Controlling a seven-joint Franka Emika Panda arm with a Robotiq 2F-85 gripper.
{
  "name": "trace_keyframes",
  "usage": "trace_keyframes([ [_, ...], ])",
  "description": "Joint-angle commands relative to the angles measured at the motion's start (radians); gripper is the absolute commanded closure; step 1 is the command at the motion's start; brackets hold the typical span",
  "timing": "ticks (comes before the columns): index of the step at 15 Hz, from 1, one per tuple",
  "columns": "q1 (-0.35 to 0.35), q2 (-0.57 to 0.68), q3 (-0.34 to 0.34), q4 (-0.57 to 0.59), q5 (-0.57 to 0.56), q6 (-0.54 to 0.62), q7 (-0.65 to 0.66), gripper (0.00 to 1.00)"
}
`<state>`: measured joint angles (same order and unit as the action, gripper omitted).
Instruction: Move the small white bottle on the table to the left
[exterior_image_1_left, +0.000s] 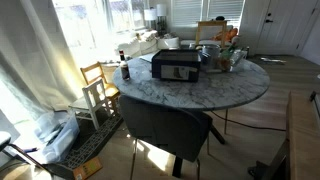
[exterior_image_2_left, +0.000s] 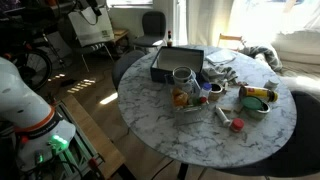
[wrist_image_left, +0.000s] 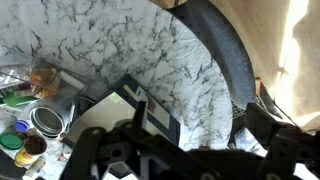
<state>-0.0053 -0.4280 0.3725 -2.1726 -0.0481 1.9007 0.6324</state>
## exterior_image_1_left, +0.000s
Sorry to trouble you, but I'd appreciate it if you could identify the dark sauce bottle red cap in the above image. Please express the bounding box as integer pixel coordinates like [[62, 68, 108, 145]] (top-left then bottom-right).
[[119, 50, 130, 80]]

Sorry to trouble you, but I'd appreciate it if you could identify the green plastic bottle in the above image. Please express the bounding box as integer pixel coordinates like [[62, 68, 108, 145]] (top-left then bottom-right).
[[220, 43, 236, 71]]

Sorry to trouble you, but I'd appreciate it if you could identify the dark blue cardboard box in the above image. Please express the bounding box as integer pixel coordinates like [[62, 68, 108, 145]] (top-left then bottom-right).
[[151, 49, 201, 82]]

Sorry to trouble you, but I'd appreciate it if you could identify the grey upholstered chair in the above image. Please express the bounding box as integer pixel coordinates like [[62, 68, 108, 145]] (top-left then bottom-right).
[[119, 95, 212, 180]]

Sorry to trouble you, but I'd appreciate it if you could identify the white sofa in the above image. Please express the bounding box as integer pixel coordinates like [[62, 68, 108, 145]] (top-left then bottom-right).
[[114, 29, 201, 58]]

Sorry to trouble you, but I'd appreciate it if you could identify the round marble table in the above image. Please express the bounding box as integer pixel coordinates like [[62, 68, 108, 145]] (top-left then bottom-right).
[[112, 53, 271, 145]]

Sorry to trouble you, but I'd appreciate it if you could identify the small white wooden chair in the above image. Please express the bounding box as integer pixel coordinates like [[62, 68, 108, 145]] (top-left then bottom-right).
[[69, 78, 111, 130]]

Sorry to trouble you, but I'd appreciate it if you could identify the small yellow wooden chair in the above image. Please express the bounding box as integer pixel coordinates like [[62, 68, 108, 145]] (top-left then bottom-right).
[[79, 61, 121, 114]]

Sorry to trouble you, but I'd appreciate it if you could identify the white table lamp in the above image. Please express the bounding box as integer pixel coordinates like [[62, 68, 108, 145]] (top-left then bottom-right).
[[144, 8, 157, 29]]

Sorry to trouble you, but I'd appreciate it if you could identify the orange stuffed toy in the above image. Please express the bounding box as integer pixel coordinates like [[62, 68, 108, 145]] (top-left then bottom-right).
[[213, 28, 238, 42]]

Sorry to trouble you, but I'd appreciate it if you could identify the clear plastic storage bin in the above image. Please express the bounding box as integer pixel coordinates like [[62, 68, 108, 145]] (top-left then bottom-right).
[[31, 111, 79, 164]]

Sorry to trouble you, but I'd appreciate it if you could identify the orange cardboard box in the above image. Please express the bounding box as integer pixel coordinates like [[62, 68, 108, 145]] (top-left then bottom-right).
[[73, 157, 102, 180]]

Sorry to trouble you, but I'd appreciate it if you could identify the white sheer curtain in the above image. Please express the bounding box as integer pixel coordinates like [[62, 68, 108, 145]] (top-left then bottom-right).
[[0, 0, 84, 122]]

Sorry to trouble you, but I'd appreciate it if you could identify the white door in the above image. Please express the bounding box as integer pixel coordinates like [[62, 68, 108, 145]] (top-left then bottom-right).
[[256, 0, 319, 55]]

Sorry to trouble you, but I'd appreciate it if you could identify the wooden bench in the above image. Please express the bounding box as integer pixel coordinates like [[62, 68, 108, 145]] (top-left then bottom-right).
[[261, 92, 320, 180]]

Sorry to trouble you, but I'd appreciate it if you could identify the wooden easel frame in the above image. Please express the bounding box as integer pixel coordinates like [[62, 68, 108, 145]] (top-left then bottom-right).
[[195, 20, 227, 48]]

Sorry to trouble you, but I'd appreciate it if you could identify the black floor cable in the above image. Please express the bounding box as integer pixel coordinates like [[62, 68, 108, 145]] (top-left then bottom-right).
[[211, 110, 287, 132]]

